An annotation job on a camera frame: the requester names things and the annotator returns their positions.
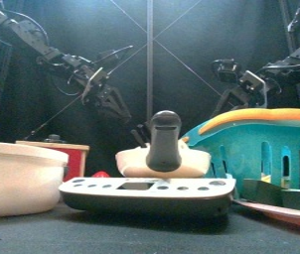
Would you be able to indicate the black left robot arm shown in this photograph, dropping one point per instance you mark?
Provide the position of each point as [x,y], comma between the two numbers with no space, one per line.
[28,33]

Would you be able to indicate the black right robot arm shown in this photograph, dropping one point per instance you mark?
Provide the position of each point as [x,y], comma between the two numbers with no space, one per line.
[296,58]

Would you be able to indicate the teal basket orange rim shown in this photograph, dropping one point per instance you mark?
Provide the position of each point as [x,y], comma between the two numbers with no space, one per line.
[254,149]

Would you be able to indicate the red wooden toy stove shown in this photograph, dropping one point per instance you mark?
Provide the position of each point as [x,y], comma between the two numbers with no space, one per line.
[75,158]

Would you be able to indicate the red toy tomato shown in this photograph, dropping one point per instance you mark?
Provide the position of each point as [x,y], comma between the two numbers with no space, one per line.
[101,174]

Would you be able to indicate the white toy induction cooktop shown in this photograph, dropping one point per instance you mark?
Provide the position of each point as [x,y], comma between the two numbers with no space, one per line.
[147,198]

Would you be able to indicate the white toy pot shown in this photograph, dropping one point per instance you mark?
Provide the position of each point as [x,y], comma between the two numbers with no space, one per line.
[20,180]

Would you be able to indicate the pink plastic tray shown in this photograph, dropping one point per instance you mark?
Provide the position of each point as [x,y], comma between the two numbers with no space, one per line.
[285,213]

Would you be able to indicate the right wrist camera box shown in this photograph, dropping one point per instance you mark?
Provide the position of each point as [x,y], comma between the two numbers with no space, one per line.
[225,70]

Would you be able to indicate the thin metal frame pole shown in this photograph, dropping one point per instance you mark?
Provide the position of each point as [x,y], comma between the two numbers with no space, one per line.
[150,66]

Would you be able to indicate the dark frame post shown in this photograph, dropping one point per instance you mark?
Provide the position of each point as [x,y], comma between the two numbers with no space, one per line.
[292,39]

